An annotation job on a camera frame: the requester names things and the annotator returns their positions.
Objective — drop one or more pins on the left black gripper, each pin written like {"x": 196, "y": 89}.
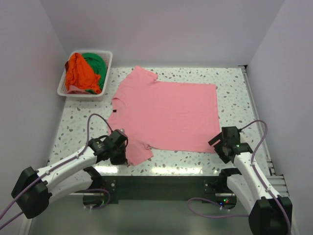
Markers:
{"x": 120, "y": 161}

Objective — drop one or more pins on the pink t shirt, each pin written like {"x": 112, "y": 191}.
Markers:
{"x": 164, "y": 115}

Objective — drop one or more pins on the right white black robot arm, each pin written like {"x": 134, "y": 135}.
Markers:
{"x": 269, "y": 213}

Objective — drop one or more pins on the dark red garment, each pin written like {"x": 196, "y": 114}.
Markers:
{"x": 67, "y": 66}

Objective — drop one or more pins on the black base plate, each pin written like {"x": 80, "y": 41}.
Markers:
{"x": 157, "y": 188}

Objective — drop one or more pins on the aluminium frame rail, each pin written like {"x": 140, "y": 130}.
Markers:
{"x": 262, "y": 128}

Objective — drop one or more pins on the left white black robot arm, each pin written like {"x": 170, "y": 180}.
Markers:
{"x": 36, "y": 189}

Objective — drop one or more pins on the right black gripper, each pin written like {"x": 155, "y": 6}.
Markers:
{"x": 214, "y": 139}

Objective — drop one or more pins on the orange t shirt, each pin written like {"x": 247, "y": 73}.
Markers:
{"x": 76, "y": 72}

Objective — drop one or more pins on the green t shirt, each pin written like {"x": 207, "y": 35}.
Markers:
{"x": 95, "y": 73}

